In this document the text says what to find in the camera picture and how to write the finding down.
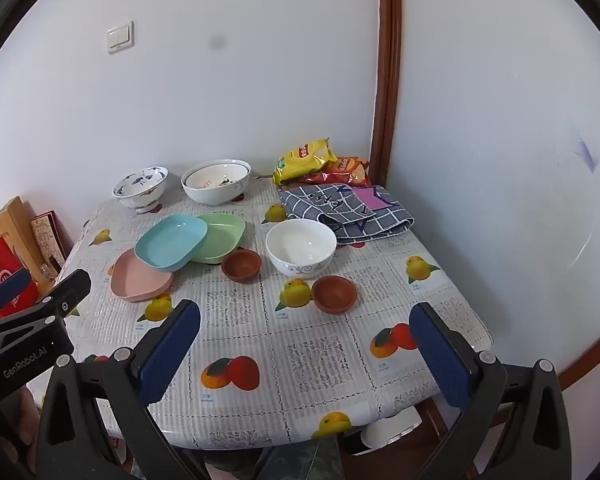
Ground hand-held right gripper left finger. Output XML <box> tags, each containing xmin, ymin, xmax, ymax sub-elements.
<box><xmin>35</xmin><ymin>299</ymin><xmax>216</xmax><ymax>480</ymax></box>

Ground grey checked cloth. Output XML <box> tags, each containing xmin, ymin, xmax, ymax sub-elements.
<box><xmin>278</xmin><ymin>184</ymin><xmax>415</xmax><ymax>246</ymax></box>

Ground red paper bag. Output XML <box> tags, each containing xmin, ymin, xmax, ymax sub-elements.
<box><xmin>0</xmin><ymin>237</ymin><xmax>41</xmax><ymax>318</ymax></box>

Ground large white bowl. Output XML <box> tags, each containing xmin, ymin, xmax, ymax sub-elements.
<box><xmin>181</xmin><ymin>160</ymin><xmax>252</xmax><ymax>206</ymax></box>

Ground brown wooden door trim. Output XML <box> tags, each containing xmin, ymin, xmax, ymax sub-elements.
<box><xmin>369</xmin><ymin>0</ymin><xmax>403</xmax><ymax>188</ymax></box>

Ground white light switch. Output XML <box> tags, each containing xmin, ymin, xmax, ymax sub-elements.
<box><xmin>106</xmin><ymin>22</ymin><xmax>135</xmax><ymax>54</ymax></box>

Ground blue and white patterned bowl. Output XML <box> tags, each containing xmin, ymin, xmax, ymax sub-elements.
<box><xmin>112</xmin><ymin>166</ymin><xmax>169</xmax><ymax>213</ymax></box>

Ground small brown bowl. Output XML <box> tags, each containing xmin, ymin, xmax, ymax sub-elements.
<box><xmin>310</xmin><ymin>275</ymin><xmax>357</xmax><ymax>315</ymax></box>
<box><xmin>221</xmin><ymin>250</ymin><xmax>263</xmax><ymax>283</ymax></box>

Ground brown patterned box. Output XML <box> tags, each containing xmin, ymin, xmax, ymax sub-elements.
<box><xmin>30</xmin><ymin>212</ymin><xmax>68</xmax><ymax>273</ymax></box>

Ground person's left hand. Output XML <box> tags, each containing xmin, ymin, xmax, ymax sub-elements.
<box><xmin>0</xmin><ymin>390</ymin><xmax>43</xmax><ymax>466</ymax></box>

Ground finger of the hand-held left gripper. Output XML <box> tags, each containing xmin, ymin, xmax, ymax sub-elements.
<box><xmin>40</xmin><ymin>269</ymin><xmax>92</xmax><ymax>318</ymax></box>
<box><xmin>0</xmin><ymin>267</ymin><xmax>33</xmax><ymax>321</ymax></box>

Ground white bowl with blue pattern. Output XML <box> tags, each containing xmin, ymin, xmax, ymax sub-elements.
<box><xmin>265</xmin><ymin>219</ymin><xmax>338</xmax><ymax>279</ymax></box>

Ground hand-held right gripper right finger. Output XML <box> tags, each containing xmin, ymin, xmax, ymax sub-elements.
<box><xmin>408</xmin><ymin>302</ymin><xmax>573</xmax><ymax>480</ymax></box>

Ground blue plate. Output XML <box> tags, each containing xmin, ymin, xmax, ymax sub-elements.
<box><xmin>134</xmin><ymin>213</ymin><xmax>209</xmax><ymax>272</ymax></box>

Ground yellow chip bag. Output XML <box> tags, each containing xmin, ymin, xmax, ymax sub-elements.
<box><xmin>273</xmin><ymin>139</ymin><xmax>337</xmax><ymax>186</ymax></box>

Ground pink plate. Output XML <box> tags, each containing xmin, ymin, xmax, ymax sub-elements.
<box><xmin>110</xmin><ymin>249</ymin><xmax>174</xmax><ymax>303</ymax></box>

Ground fruit printed tablecloth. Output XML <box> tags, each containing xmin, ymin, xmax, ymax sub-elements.
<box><xmin>27</xmin><ymin>180</ymin><xmax>494</xmax><ymax>451</ymax></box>

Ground white stool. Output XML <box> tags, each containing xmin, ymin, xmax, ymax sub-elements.
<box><xmin>360</xmin><ymin>405</ymin><xmax>422</xmax><ymax>448</ymax></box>

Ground light wooden frame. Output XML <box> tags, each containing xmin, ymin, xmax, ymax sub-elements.
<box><xmin>0</xmin><ymin>197</ymin><xmax>56</xmax><ymax>281</ymax></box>

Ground green plate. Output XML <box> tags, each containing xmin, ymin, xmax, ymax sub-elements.
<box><xmin>192</xmin><ymin>213</ymin><xmax>247</xmax><ymax>264</ymax></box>

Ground red chip bag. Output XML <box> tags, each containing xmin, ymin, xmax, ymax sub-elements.
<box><xmin>300</xmin><ymin>156</ymin><xmax>371</xmax><ymax>187</ymax></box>

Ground white bowl with red print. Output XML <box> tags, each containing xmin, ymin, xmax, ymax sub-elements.
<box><xmin>186</xmin><ymin>162</ymin><xmax>249</xmax><ymax>190</ymax></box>

